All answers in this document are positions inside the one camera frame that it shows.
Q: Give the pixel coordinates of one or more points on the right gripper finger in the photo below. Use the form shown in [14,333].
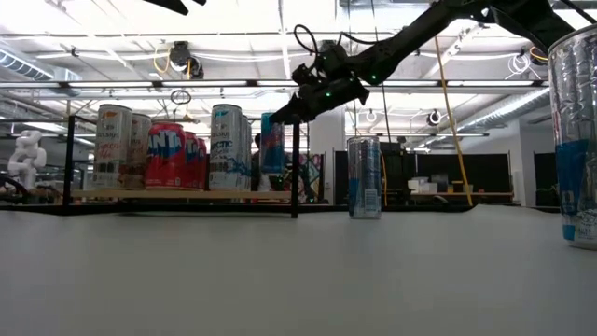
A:
[289,114]

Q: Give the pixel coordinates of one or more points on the silver blue energy drink can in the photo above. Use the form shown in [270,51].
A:
[272,149]
[365,177]
[576,140]

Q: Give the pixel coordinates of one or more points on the red Fanta strawberry can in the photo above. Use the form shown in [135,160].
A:
[203,163]
[164,158]
[191,161]

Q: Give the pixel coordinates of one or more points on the white Celsius tropical vibe can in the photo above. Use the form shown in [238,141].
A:
[139,154]
[112,149]

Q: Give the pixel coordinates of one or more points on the black background robot arm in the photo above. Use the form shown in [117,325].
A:
[317,191]

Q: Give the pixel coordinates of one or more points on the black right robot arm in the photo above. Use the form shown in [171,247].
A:
[420,28]

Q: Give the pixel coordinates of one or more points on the wooden shelf board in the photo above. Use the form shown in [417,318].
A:
[186,194]

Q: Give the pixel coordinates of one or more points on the colourful patterned panel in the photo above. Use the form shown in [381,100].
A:
[312,179]

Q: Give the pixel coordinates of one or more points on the black partition panel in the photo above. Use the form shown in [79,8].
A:
[543,177]
[340,177]
[485,170]

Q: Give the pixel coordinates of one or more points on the long ceiling light strip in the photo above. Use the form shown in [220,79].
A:
[205,84]

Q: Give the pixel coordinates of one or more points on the black equipment cabinet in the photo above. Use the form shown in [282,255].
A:
[396,172]

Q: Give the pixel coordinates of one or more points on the white boxes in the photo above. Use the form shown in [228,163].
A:
[422,186]

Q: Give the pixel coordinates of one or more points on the dark grey box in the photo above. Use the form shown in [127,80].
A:
[439,183]

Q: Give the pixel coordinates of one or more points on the yellow black tool case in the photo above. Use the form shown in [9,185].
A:
[461,186]

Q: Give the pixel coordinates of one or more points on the wooden background bench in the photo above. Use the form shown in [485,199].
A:
[490,194]

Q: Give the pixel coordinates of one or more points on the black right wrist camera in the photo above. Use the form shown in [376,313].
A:
[305,74]

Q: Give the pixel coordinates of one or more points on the black shelf frame post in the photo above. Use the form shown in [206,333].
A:
[295,163]
[69,163]

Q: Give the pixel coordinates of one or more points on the black table frame rail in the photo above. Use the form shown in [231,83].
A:
[186,208]

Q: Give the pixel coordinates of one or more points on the silver ventilation duct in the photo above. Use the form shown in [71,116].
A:
[508,109]
[23,65]

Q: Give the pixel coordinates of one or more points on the black frame top bar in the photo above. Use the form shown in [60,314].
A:
[32,119]

